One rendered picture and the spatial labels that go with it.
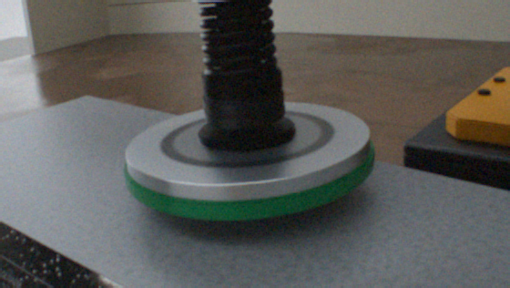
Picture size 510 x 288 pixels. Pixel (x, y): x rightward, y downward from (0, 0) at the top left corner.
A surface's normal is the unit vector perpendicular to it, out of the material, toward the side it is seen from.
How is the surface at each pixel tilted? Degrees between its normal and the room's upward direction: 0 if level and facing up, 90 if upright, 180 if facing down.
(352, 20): 90
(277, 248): 0
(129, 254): 0
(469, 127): 90
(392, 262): 0
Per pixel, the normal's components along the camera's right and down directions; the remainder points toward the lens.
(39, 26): 0.83, 0.11
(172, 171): -0.08, -0.94
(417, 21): -0.55, 0.32
